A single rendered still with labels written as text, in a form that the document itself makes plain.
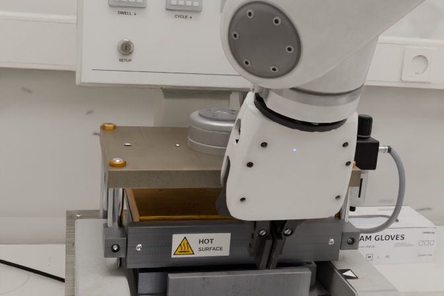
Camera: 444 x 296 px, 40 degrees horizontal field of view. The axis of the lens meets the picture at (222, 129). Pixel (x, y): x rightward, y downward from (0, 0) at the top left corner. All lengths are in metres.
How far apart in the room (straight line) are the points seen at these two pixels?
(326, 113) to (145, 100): 0.83
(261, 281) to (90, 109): 0.69
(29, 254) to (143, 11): 0.64
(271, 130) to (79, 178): 0.86
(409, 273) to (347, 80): 0.82
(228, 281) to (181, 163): 0.13
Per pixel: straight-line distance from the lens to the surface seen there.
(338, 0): 0.33
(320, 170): 0.50
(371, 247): 1.21
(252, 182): 0.49
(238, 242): 0.65
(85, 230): 0.75
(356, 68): 0.44
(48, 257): 1.27
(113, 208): 0.63
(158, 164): 0.63
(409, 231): 1.24
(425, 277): 1.23
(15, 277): 1.20
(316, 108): 0.44
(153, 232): 0.63
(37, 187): 1.31
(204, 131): 0.68
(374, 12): 0.33
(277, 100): 0.45
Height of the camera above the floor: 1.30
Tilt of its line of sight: 14 degrees down
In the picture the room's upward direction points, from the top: 4 degrees clockwise
